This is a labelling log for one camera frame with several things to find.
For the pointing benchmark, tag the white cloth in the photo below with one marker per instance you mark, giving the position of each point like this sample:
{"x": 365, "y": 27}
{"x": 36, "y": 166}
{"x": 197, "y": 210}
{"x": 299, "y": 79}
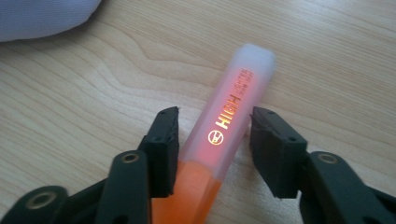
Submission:
{"x": 40, "y": 17}

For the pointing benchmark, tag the orange highlighter pen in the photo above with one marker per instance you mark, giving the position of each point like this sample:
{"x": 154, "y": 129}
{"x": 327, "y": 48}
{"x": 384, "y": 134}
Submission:
{"x": 224, "y": 124}

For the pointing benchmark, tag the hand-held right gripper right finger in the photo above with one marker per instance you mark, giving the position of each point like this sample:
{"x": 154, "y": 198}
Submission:
{"x": 277, "y": 155}

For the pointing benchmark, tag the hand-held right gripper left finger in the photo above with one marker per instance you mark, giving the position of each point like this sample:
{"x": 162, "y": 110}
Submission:
{"x": 163, "y": 152}

